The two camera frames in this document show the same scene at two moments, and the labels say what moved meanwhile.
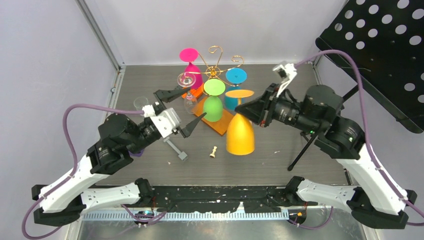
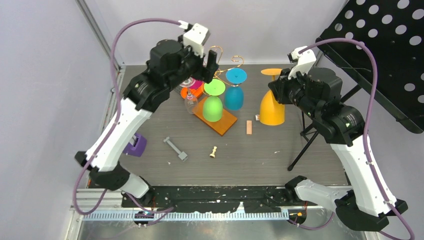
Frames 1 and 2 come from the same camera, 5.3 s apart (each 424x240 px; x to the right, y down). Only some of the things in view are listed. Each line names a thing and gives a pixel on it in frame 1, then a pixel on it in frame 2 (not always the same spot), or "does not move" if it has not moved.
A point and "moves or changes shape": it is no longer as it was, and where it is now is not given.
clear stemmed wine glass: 187,79 does not move
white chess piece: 212,155 does not move
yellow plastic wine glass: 240,139 moves or changes shape
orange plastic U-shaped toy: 197,92 does not move
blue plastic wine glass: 235,76 does not move
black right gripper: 257,109 to 279,87
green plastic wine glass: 213,105 does not move
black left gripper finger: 186,131 to 212,66
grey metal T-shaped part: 183,156 does not move
